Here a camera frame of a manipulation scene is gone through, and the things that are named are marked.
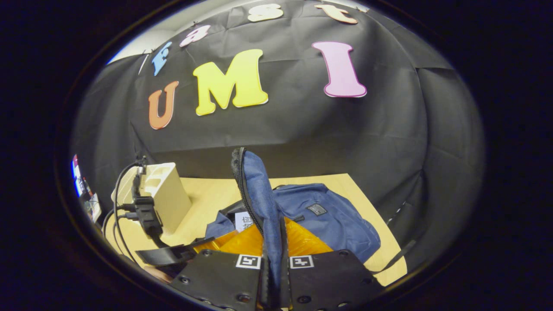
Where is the blue schoolbag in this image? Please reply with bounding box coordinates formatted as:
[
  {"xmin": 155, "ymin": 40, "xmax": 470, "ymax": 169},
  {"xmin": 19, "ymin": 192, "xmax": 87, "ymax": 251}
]
[{"xmin": 205, "ymin": 147, "xmax": 417, "ymax": 277}]

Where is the computer monitor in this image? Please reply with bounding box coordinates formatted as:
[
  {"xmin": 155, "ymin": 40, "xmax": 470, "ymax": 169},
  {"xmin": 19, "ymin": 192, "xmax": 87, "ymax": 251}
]
[{"xmin": 71, "ymin": 155, "xmax": 93, "ymax": 199}]

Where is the white plastic bookshelf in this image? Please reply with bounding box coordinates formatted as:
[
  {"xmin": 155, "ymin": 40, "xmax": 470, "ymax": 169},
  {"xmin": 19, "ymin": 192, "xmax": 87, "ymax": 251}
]
[{"xmin": 111, "ymin": 162, "xmax": 192, "ymax": 236}]

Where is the black backdrop cloth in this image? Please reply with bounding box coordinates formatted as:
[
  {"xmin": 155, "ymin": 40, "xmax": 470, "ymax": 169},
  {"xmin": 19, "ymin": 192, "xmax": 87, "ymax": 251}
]
[{"xmin": 71, "ymin": 0, "xmax": 485, "ymax": 268}]

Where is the grey book with dark picture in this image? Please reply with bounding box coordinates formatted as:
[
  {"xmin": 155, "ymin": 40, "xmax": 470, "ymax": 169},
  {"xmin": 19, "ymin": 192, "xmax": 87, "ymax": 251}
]
[{"xmin": 234, "ymin": 211, "xmax": 254, "ymax": 233}]

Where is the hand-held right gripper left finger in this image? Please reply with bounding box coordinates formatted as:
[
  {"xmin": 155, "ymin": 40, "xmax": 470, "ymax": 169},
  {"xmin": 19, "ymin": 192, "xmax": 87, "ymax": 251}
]
[{"xmin": 171, "ymin": 222, "xmax": 270, "ymax": 311}]

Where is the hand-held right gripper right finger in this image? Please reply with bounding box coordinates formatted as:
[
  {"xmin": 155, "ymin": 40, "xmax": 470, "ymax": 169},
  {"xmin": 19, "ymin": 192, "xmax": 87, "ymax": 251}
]
[{"xmin": 280, "ymin": 216, "xmax": 385, "ymax": 311}]

